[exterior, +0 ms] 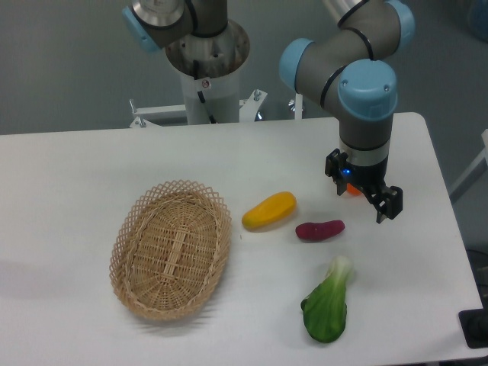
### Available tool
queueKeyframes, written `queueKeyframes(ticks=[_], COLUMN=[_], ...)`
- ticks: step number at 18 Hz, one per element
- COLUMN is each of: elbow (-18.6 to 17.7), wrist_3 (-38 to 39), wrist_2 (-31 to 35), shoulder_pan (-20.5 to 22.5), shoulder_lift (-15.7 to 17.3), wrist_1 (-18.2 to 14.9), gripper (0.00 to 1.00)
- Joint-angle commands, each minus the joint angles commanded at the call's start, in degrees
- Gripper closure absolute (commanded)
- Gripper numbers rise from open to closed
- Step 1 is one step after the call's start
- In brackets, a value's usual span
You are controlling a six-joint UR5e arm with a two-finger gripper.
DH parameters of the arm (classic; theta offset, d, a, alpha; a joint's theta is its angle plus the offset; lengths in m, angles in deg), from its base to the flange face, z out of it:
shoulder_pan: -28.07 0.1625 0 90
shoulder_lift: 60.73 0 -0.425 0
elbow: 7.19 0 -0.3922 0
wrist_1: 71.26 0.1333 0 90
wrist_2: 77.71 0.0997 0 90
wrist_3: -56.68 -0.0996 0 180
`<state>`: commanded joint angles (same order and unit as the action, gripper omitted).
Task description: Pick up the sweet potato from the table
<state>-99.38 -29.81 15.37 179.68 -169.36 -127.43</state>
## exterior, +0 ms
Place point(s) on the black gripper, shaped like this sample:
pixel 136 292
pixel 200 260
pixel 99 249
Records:
pixel 365 168

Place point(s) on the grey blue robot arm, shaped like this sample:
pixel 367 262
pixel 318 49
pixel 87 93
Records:
pixel 346 76

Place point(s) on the purple sweet potato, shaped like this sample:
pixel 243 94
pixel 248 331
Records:
pixel 317 232

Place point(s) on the small orange object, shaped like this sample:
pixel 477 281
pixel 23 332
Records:
pixel 352 190

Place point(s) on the yellow mango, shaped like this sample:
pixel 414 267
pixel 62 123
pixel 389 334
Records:
pixel 271 210

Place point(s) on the green bok choy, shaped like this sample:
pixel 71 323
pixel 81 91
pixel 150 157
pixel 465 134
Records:
pixel 324 309

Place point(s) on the black device at table edge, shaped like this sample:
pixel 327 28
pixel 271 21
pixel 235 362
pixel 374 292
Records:
pixel 474 327

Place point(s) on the oval wicker basket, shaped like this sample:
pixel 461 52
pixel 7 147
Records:
pixel 171 250

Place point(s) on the white metal frame bracket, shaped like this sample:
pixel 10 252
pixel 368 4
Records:
pixel 176 115

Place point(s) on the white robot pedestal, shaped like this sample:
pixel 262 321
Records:
pixel 209 71

